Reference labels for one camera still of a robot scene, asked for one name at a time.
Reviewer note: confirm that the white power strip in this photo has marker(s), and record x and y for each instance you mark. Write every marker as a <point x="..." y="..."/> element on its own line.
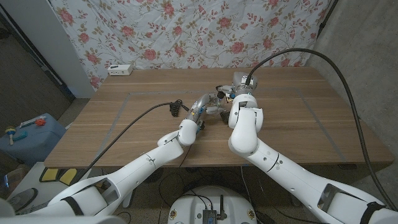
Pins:
<point x="119" y="70"/>

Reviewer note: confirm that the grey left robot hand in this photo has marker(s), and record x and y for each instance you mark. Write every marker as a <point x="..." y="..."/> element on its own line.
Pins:
<point x="200" y="102"/>

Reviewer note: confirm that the black backdrop stand pole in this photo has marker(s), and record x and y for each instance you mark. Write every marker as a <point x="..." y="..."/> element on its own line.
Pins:
<point x="327" y="19"/>

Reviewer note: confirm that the floral backdrop cloth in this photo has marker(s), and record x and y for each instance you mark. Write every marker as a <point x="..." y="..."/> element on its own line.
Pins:
<point x="186" y="31"/>

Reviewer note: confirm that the black pump cap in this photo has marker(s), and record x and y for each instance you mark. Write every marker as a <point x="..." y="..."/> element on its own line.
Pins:
<point x="220" y="94"/>

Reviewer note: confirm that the grey shoe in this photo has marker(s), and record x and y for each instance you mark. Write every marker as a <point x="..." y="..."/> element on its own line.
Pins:
<point x="21" y="200"/>

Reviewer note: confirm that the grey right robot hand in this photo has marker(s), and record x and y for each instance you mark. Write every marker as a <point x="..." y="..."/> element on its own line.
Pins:
<point x="242" y="82"/>

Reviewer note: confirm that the yellow black floor mat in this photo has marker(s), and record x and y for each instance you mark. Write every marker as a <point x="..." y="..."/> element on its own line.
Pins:
<point x="49" y="174"/>

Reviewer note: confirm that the black desk control panel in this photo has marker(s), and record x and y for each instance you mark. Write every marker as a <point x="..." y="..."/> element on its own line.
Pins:
<point x="347" y="166"/>

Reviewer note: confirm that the blue storage box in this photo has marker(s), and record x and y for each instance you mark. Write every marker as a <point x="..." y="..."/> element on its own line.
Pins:
<point x="34" y="146"/>

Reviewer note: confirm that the teal toy piece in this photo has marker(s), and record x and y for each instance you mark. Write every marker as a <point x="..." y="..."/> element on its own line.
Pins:
<point x="21" y="136"/>

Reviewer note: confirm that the white pillar panel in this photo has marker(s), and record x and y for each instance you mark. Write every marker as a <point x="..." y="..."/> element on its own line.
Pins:
<point x="46" y="37"/>

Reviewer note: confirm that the white table leg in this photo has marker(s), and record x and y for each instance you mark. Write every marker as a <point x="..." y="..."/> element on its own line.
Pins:
<point x="127" y="201"/>

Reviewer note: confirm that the black hair claw clip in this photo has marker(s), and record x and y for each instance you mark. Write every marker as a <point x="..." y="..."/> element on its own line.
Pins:
<point x="175" y="107"/>

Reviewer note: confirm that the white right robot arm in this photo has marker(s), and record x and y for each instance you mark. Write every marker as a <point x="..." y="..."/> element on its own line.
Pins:
<point x="245" y="133"/>

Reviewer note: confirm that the clear dispenser bottle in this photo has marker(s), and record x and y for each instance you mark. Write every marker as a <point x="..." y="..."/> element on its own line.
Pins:
<point x="217" y="103"/>

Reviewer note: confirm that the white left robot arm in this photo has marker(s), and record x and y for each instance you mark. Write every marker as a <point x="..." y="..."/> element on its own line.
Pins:
<point x="140" y="165"/>

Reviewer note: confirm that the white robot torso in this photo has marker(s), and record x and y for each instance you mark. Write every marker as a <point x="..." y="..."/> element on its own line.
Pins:
<point x="186" y="208"/>

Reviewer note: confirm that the grey module with antenna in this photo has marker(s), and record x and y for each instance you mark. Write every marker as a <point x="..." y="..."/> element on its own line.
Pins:
<point x="210" y="216"/>

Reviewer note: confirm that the wooden maraca toy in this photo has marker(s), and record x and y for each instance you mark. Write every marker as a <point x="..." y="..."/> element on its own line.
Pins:
<point x="10" y="131"/>

